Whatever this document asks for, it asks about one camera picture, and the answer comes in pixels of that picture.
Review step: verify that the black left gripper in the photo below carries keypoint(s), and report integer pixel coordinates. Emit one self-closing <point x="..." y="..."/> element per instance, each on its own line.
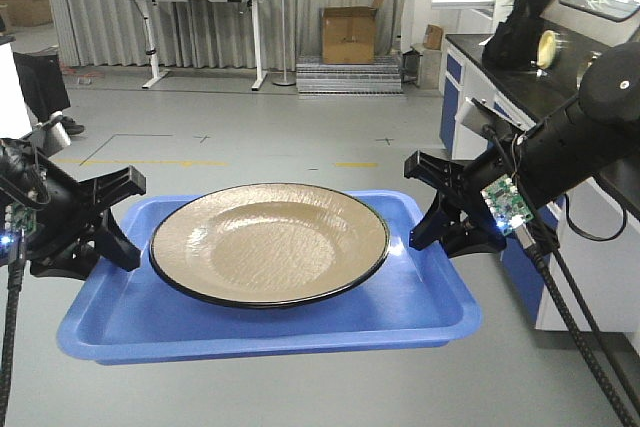
<point x="74" y="226"/>

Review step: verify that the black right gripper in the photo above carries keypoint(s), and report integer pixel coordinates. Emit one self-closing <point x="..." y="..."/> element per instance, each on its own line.
<point x="458" y="217"/>

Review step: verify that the beige plate with black rim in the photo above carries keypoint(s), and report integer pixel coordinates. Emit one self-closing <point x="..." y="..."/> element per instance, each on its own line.
<point x="269" y="245"/>

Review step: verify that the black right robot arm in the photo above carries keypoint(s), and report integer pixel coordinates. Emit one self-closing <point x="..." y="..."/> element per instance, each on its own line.
<point x="596" y="127"/>

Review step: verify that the green right circuit board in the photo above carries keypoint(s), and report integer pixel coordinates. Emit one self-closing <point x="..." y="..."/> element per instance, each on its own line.
<point x="506" y="205"/>

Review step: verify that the green circuit board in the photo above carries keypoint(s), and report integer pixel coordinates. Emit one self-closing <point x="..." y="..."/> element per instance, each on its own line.
<point x="18" y="219"/>
<point x="506" y="205"/>

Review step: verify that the green left circuit board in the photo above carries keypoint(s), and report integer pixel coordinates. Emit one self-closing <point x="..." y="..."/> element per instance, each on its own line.
<point x="18" y="219"/>

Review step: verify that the small cardboard box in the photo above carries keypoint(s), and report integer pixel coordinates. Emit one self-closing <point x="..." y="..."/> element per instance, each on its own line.
<point x="433" y="37"/>

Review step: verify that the open cardboard box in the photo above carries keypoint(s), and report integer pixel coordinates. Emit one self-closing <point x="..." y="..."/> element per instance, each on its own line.
<point x="352" y="35"/>

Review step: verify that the grey curtain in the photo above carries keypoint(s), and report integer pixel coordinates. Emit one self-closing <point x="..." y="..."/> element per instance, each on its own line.
<point x="111" y="32"/>

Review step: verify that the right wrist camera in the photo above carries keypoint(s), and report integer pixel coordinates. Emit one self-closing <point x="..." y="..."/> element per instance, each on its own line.
<point x="477" y="117"/>

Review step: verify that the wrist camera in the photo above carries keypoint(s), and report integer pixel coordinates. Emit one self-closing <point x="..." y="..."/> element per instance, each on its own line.
<point x="477" y="117"/>
<point x="49" y="137"/>

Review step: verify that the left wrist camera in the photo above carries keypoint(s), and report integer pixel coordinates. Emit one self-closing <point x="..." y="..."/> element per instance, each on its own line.
<point x="49" y="137"/>

